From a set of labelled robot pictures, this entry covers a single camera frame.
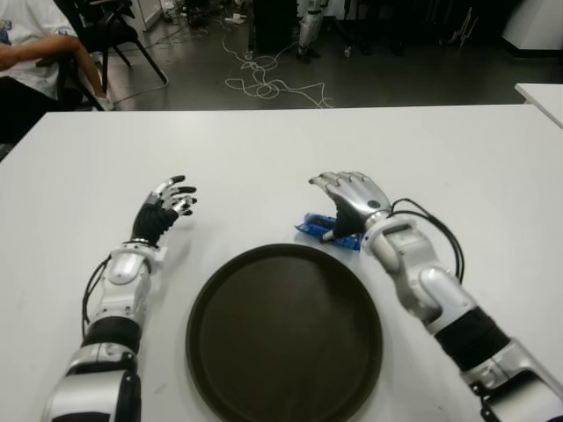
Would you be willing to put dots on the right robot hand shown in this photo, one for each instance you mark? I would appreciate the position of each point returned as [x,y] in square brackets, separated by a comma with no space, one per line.
[356,198]

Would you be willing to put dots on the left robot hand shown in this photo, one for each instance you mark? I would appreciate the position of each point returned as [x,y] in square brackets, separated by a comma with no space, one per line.
[151,220]

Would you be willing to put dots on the blue Oreo packet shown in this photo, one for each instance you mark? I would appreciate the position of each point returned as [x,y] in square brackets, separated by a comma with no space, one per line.
[313,226]

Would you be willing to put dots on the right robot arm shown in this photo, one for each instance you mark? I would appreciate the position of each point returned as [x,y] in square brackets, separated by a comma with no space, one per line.
[422,285]

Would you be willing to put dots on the dark round tray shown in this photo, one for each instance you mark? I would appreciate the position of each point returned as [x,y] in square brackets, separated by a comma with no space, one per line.
[286,334]

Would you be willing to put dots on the silver humanoid robot legs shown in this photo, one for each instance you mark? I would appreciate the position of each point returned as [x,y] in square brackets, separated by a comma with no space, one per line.
[308,31]

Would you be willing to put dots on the black cabinet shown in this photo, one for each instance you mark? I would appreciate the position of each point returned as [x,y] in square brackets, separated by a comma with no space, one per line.
[272,26]

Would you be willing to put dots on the black chair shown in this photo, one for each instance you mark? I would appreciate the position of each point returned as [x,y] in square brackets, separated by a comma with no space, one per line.
[110,31]

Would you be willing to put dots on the white board panel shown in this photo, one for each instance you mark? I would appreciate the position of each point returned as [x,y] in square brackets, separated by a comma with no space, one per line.
[147,13]

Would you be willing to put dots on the seated person white shirt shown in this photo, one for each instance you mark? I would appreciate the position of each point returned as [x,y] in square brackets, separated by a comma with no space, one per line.
[26,53]

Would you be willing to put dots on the white side table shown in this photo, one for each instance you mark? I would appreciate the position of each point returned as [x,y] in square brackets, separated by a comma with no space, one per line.
[545,99]

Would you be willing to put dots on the white power strip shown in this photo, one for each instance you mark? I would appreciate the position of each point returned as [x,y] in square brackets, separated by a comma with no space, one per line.
[235,19]

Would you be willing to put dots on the white counter block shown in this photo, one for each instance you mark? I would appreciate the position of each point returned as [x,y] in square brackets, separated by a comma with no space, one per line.
[534,26]

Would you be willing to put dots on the silver folded frame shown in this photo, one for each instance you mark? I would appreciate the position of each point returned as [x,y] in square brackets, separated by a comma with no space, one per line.
[464,26]

